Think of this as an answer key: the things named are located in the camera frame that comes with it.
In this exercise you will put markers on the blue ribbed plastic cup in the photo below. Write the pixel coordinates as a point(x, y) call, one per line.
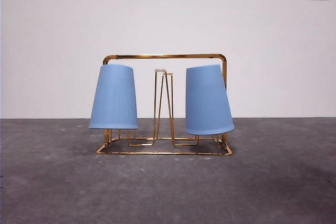
point(115, 98)
point(208, 103)

